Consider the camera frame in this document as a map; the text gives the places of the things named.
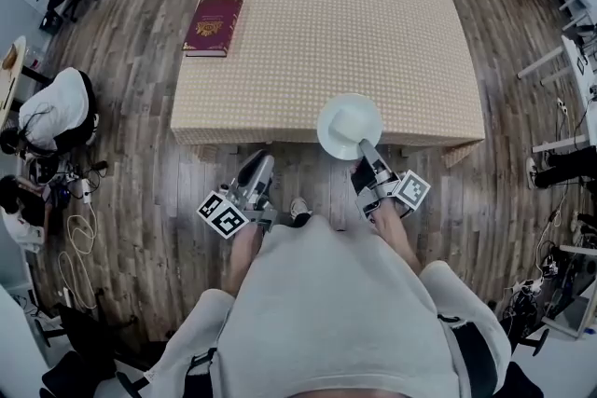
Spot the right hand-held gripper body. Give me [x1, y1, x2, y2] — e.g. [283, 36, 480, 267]
[356, 161, 431, 221]

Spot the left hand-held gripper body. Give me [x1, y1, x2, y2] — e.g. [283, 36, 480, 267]
[196, 179, 280, 240]

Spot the white plate of food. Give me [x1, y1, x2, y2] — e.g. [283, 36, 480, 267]
[316, 92, 384, 161]

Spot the person's right forearm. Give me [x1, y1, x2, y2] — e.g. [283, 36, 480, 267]
[371, 199, 423, 277]

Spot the person's left forearm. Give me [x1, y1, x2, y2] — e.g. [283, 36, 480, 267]
[220, 222, 265, 295]

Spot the person's shoe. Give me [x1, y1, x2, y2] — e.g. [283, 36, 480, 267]
[289, 197, 313, 221]

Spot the checkered cloth covered table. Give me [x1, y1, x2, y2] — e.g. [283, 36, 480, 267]
[170, 0, 486, 170]

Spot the person's grey sweater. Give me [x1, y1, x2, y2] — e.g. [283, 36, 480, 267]
[143, 213, 514, 398]

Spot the maroon hardcover book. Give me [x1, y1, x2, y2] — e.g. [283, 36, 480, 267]
[181, 0, 245, 60]

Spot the white desk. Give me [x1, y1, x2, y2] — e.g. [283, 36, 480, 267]
[516, 34, 597, 155]

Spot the white coiled cable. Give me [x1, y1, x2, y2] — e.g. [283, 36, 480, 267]
[57, 199, 100, 311]

